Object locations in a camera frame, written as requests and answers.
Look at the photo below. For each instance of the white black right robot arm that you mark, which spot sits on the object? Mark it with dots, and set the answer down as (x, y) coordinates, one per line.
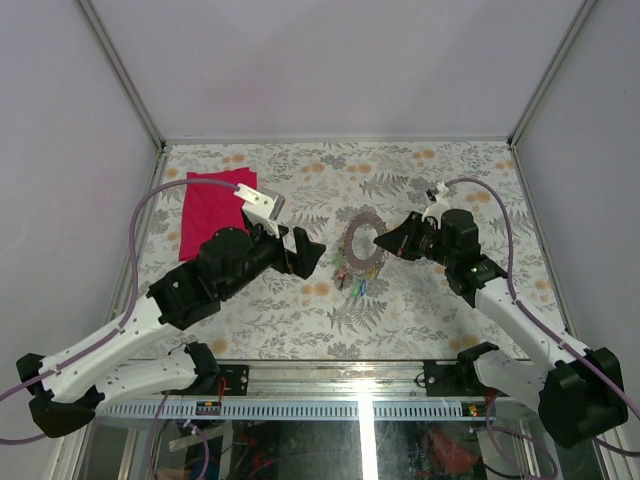
(575, 390)

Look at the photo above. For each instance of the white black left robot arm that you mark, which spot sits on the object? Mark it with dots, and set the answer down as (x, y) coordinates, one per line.
(186, 295)

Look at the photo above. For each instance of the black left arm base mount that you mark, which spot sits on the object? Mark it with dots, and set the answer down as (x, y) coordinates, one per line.
(231, 380)

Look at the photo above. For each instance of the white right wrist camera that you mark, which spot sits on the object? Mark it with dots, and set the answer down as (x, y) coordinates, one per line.
(438, 202)

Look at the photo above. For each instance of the floral table mat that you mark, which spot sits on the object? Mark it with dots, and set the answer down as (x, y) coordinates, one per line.
(407, 311)

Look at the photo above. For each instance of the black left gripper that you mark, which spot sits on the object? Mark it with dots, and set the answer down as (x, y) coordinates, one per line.
(303, 262)

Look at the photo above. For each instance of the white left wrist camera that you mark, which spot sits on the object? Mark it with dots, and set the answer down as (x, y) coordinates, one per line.
(261, 207)

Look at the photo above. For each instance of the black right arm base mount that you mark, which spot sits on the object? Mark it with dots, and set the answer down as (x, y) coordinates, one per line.
(451, 379)

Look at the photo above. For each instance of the red folded cloth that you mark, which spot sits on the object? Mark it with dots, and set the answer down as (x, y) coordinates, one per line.
(207, 209)

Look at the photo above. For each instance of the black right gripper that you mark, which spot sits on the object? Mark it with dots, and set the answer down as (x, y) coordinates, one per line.
(400, 241)

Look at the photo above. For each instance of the white slotted cable duct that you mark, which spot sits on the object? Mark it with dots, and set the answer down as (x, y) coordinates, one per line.
(246, 409)

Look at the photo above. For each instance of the aluminium front rail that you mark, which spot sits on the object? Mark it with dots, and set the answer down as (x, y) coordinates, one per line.
(340, 377)

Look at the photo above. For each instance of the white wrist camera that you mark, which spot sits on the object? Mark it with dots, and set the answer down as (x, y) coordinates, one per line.
(438, 202)
(261, 207)

